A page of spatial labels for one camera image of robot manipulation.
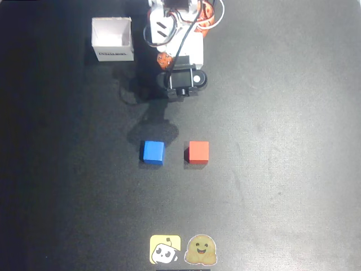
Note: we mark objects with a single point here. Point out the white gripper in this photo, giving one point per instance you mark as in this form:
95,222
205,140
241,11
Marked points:
189,52

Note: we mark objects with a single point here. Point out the red cube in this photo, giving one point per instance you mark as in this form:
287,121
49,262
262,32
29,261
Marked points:
198,152

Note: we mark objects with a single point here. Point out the orange and white robot arm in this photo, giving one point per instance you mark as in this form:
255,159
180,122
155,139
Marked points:
157,28

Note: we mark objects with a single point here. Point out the blue cube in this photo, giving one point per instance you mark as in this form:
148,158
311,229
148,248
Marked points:
153,152

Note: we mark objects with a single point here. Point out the white open cardboard box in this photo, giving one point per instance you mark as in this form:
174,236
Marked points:
112,39

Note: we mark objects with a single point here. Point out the yellow robot sticker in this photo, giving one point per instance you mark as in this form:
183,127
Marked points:
165,249

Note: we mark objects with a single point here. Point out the hugging face emoji sticker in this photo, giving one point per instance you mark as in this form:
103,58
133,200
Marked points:
200,249

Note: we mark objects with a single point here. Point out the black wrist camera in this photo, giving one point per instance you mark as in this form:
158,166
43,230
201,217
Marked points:
182,79

